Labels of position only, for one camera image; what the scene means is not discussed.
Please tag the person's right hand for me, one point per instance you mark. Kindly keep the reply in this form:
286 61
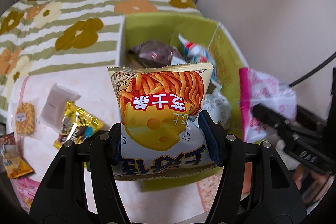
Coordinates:
312 185

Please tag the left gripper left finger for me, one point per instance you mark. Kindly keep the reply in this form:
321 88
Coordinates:
61 196

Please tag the clear bag yellow crackers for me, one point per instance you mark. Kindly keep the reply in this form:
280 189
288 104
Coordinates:
24 118

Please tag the purple snack bag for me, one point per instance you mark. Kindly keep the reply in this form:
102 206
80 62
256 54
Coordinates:
155 54

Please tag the gold Pillows chocolate bag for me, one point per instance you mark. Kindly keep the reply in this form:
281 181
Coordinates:
77 125

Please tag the grey green snack bag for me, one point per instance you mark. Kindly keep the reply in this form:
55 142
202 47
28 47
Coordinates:
219 108

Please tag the cheese puff snack bag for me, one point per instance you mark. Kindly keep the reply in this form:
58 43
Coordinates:
158 107

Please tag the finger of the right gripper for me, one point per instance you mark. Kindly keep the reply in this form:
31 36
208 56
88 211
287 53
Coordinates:
309 119
282 125

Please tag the blue red white snack bag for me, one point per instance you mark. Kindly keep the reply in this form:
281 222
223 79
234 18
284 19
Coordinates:
195 53

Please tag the translucent grey pouch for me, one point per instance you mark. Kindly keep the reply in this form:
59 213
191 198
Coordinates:
53 110

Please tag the floral striped blanket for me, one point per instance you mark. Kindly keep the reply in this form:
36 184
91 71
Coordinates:
43 36

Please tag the pink striped snack bag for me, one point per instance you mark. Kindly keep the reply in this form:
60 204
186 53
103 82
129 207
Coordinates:
25 190

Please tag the green cardboard box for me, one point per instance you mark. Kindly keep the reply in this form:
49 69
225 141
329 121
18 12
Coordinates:
166 26

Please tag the Tatre dark chip bag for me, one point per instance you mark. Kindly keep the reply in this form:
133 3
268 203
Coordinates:
11 159

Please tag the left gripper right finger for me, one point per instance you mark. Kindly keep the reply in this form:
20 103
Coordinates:
273 195

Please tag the pink white wrapper bag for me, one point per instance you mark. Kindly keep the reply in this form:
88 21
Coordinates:
260 88

